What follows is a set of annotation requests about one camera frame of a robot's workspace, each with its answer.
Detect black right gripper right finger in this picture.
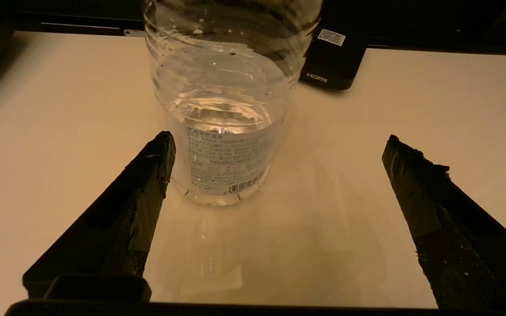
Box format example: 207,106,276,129
381,134,506,310

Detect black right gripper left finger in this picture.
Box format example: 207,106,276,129
22,131,177,303

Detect clear plastic water bottle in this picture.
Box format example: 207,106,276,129
142,0,324,207

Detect white low cabinet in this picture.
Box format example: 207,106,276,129
0,31,506,308

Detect black HDMI box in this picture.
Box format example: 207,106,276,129
299,0,368,90

